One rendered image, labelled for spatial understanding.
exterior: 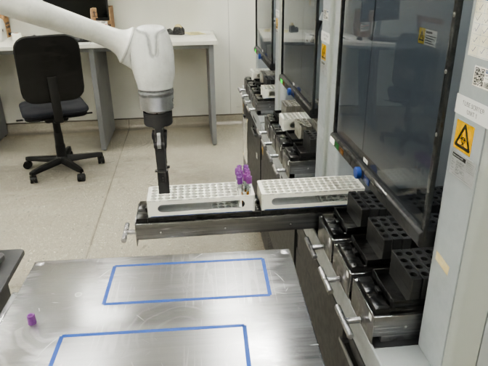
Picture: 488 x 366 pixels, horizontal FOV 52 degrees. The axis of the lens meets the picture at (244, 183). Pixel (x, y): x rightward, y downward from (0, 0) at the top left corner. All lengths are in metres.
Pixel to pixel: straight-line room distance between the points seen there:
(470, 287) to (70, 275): 0.81
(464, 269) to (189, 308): 0.51
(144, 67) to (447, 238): 0.78
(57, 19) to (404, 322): 1.04
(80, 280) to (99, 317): 0.15
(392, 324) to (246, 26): 4.03
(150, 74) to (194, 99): 3.68
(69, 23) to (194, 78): 3.59
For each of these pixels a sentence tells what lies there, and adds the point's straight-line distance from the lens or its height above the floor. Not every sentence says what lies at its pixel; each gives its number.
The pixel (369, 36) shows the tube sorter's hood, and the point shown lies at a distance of 1.21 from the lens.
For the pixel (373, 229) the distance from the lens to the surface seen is 1.22.
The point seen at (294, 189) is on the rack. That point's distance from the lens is 1.41.
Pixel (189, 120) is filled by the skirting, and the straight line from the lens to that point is 4.98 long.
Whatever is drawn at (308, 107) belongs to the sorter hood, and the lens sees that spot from 1.76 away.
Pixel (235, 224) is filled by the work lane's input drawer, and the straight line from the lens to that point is 1.39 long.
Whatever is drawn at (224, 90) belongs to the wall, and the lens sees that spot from 4.92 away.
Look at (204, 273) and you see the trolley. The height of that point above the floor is 0.82.
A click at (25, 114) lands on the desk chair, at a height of 0.52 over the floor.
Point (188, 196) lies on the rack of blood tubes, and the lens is 1.39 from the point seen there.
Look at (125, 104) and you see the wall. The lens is 4.97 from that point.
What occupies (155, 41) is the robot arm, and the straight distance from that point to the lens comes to 1.26.
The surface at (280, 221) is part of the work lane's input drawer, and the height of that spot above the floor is 0.79.
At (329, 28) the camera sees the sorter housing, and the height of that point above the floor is 1.27.
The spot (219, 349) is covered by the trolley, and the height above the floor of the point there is 0.82.
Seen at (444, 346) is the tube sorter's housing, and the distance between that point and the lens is 1.00.
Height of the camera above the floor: 1.45
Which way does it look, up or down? 24 degrees down
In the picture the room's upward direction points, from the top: 1 degrees counter-clockwise
